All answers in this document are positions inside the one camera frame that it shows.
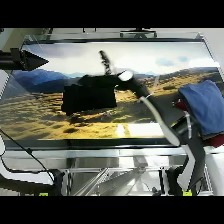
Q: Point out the blue garment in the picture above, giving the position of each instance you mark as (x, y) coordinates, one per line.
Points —
(206, 103)

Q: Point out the black T-shirt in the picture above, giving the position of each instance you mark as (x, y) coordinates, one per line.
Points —
(88, 100)

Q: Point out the red garment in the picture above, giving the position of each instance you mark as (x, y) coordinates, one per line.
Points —
(218, 140)

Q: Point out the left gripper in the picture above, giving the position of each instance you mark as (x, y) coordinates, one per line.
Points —
(16, 59)

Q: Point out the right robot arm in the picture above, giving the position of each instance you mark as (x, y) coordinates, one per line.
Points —
(160, 116)

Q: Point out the silver frame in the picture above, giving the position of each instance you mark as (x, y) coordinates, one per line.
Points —
(100, 182)

